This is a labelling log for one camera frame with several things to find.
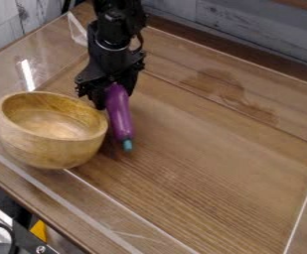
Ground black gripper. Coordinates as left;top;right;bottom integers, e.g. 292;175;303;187
75;50;146;110

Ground purple toy eggplant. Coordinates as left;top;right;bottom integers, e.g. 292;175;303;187
104;83;133;152

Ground brown wooden bowl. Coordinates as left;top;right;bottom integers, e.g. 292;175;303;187
0;91;107;170

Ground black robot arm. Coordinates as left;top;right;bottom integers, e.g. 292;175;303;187
75;0;147;110

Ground yellow sticker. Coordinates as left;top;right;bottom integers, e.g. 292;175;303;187
29;220;47;242

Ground clear acrylic tray wall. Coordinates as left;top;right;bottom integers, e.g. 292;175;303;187
0;11;307;254

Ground black cable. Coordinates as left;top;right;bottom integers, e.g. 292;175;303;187
0;221;17;254

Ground black metal base plate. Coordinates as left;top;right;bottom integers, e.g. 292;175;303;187
11;220;76;254

